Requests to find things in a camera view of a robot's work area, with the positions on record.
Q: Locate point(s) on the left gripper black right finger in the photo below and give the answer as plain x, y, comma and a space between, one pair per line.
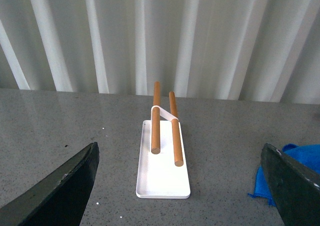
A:
294, 187

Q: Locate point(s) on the white rack with wooden bars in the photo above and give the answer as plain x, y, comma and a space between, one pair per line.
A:
162, 169

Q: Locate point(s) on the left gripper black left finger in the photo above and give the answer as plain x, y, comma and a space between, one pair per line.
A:
60, 199

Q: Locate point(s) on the white pleated curtain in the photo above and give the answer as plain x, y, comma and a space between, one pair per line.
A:
255, 50

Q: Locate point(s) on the blue microfiber cloth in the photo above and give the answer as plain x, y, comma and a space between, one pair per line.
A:
308, 155

